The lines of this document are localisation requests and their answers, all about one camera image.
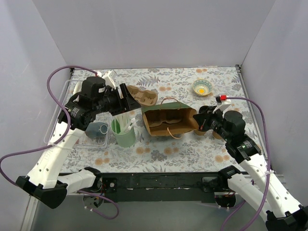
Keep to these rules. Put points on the brown cardboard cup carrier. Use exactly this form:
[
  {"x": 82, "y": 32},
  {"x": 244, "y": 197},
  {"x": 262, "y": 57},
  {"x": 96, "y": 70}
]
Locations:
[{"x": 143, "y": 97}]

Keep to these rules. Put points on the yellow patterned ceramic bowl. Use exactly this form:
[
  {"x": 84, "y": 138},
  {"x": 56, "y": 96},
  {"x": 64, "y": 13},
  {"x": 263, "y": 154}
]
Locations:
[{"x": 202, "y": 87}]

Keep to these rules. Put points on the white plate left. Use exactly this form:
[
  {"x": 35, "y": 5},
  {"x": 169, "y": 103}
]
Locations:
[{"x": 77, "y": 87}]

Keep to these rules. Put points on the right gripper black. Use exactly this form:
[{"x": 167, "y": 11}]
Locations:
[{"x": 207, "y": 120}]

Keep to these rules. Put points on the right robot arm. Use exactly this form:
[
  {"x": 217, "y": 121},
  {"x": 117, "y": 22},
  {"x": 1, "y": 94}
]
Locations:
[{"x": 266, "y": 194}]

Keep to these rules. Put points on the dark grey cup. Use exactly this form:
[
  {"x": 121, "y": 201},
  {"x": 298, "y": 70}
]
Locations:
[{"x": 96, "y": 130}]

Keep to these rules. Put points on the white wire dish rack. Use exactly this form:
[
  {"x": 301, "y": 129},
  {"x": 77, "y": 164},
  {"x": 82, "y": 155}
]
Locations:
[{"x": 82, "y": 108}]

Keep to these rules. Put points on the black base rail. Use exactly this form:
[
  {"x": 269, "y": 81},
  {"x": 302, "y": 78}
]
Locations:
[{"x": 157, "y": 187}]

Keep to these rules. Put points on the green paper bag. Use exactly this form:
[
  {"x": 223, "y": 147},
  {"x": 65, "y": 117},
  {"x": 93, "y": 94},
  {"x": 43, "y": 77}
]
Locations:
[{"x": 170, "y": 118}]

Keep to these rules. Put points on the green utensil cup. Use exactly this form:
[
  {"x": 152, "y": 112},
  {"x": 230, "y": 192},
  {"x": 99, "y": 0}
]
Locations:
[{"x": 126, "y": 139}]

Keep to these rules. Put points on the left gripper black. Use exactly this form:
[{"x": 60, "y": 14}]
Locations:
[{"x": 123, "y": 97}]

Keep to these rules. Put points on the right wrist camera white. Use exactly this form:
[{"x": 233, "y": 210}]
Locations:
[{"x": 222, "y": 103}]

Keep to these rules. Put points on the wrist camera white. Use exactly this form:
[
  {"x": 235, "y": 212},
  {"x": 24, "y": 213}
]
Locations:
[
  {"x": 108, "y": 77},
  {"x": 222, "y": 103}
]

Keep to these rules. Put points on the floral tablecloth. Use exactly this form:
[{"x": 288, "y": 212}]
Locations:
[{"x": 191, "y": 153}]

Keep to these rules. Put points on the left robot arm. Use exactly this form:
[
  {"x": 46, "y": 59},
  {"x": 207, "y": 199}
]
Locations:
[{"x": 43, "y": 180}]

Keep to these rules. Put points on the brown paper coffee cup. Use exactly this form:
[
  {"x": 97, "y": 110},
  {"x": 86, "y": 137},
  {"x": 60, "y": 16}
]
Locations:
[{"x": 199, "y": 132}]

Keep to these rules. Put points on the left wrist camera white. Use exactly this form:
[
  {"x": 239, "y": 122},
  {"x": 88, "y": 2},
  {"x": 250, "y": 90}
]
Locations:
[{"x": 108, "y": 77}]

